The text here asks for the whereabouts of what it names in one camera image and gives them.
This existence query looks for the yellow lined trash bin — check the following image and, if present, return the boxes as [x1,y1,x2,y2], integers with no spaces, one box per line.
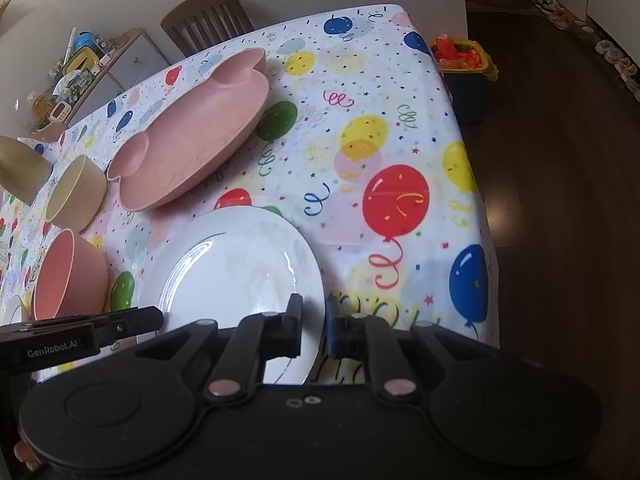
[429,35,501,127]

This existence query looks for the orange wrappers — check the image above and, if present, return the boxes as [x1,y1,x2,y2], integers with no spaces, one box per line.
[432,35,489,71]

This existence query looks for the low wooden cabinet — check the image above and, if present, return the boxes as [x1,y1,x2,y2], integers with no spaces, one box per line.
[30,28,171,141]

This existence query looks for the pink cup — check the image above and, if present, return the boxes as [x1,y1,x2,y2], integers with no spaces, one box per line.
[31,228,110,322]

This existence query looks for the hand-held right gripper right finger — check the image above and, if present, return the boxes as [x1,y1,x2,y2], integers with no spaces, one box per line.
[325,296,502,404]

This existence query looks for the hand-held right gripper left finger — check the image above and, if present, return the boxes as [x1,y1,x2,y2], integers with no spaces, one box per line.
[134,294,304,404]

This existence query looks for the white round plate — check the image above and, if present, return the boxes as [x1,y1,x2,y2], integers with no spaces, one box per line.
[136,206,326,386]

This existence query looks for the pile of colourful toys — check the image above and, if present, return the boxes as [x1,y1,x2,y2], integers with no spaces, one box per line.
[30,27,112,132]

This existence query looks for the pink pig-shaped plate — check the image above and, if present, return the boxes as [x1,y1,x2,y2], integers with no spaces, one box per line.
[106,47,271,212]

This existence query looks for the olive green cup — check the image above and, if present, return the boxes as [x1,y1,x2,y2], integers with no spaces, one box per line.
[0,135,54,207]

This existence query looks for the row of shoes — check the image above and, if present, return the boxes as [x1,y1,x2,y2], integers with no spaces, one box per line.
[534,0,640,107]

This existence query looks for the beige cup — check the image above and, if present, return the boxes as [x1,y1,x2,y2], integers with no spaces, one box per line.
[46,154,108,234]

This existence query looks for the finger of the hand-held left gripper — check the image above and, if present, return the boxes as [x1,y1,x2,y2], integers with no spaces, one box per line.
[75,306,165,349]

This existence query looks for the balloon print tablecloth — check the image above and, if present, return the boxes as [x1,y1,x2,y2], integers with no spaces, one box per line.
[0,4,501,387]

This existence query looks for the person's left hand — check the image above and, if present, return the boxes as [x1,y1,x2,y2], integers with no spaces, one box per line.
[13,440,39,472]

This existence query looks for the brown wooden chair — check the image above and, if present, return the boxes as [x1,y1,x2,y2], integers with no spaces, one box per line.
[160,0,256,59]

